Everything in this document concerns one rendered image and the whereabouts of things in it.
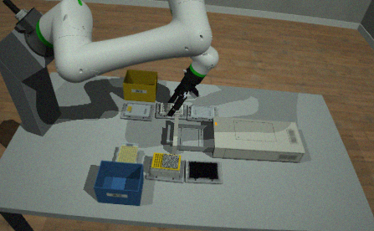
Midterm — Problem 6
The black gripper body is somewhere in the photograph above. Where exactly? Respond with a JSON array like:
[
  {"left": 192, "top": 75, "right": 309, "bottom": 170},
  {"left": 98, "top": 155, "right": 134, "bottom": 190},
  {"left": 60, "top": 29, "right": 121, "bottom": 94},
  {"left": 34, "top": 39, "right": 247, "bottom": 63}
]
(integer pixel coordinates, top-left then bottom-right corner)
[{"left": 181, "top": 76, "right": 196, "bottom": 95}]

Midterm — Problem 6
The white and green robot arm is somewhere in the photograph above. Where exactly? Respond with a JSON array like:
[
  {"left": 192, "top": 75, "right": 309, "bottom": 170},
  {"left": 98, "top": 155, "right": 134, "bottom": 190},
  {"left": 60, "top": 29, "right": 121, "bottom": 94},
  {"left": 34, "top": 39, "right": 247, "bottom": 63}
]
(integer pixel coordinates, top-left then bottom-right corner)
[{"left": 3, "top": 0, "right": 218, "bottom": 85}]

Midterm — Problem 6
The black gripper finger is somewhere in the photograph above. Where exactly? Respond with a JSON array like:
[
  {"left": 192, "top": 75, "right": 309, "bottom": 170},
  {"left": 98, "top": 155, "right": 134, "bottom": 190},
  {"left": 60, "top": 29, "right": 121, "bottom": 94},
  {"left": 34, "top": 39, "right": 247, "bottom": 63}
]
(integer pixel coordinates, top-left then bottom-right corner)
[
  {"left": 167, "top": 88, "right": 187, "bottom": 116},
  {"left": 168, "top": 83, "right": 182, "bottom": 104}
]

